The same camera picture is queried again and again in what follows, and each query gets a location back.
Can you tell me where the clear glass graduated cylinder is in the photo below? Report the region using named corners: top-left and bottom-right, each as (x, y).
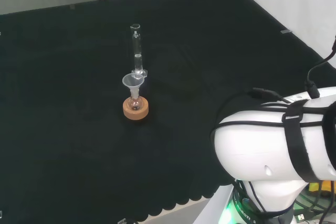
top-left (130, 24), bottom-right (149, 79)

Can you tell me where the small round-bottom glass flask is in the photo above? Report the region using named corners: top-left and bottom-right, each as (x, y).
top-left (128, 94), bottom-right (144, 111)

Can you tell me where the clear plastic funnel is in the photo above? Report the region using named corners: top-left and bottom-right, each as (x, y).
top-left (122, 73), bottom-right (145, 99)

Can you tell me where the black bench cloth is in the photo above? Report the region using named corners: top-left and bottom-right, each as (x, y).
top-left (0, 0), bottom-right (336, 224)

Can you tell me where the yellow stop button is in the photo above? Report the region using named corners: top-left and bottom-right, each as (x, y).
top-left (308, 180), bottom-right (336, 198)

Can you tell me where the cork ring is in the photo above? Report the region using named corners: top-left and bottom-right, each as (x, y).
top-left (122, 97), bottom-right (151, 122)

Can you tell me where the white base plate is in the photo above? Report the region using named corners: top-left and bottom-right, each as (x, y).
top-left (193, 182), bottom-right (238, 224)

